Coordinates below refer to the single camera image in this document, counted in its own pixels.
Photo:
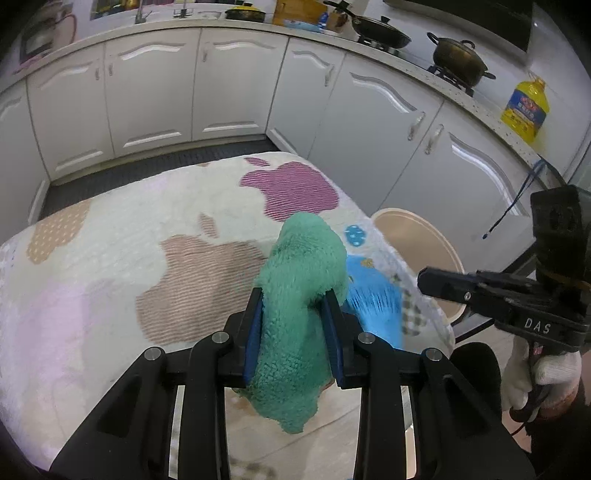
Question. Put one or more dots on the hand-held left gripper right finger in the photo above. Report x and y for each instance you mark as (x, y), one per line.
(333, 341)

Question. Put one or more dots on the blue packet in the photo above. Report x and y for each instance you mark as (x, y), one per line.
(300, 24)

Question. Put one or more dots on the black range hood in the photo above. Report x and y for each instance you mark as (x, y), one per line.
(485, 21)

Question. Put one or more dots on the dark brass lidded pot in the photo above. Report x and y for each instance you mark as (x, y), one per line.
(459, 57)

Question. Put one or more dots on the dark ribbed floor mat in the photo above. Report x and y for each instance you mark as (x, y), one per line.
(115, 177)

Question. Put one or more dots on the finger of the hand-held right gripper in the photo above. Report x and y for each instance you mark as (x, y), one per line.
(443, 286)

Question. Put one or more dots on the apple print quilted blanket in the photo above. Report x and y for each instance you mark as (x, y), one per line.
(115, 240)

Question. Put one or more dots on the black gas stove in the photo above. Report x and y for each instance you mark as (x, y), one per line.
(450, 76)

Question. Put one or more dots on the white kitchen base cabinets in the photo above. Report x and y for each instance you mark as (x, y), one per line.
(147, 92)

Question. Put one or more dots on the person's right hand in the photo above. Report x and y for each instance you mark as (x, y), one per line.
(558, 369)

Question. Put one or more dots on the beige round plastic bin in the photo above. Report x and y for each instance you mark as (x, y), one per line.
(415, 235)

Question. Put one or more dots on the yellow cooking oil bottle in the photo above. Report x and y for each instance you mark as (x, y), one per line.
(524, 115)

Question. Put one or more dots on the green fluffy cloth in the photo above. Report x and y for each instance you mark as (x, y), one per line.
(295, 267)

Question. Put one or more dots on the shiny metal cooker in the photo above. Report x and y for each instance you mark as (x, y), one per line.
(39, 39)

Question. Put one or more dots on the metal kitchen faucet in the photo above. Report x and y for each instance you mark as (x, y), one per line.
(140, 14)

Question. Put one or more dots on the orange wooden cutting board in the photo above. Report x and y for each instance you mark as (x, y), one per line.
(295, 11)

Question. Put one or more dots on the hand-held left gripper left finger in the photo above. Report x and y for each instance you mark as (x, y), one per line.
(254, 337)

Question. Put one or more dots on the person's right forearm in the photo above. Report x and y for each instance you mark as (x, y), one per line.
(568, 424)

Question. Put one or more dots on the black wok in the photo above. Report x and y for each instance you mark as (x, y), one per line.
(383, 31)

